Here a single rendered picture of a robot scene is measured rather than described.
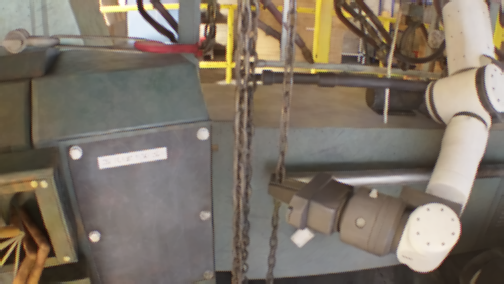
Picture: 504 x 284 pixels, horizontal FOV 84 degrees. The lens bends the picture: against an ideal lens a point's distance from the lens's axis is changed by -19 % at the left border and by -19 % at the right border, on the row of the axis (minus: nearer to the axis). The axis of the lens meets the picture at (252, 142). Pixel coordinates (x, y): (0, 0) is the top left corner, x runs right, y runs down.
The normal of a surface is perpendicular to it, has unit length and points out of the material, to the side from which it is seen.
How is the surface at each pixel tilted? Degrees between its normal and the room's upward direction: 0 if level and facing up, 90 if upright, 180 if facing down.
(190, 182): 90
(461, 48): 74
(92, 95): 45
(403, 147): 90
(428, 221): 36
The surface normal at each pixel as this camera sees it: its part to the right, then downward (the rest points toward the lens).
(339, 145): 0.10, 0.41
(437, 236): -0.31, -0.55
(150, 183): 0.43, 0.38
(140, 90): 0.33, -0.38
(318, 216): -0.59, 0.30
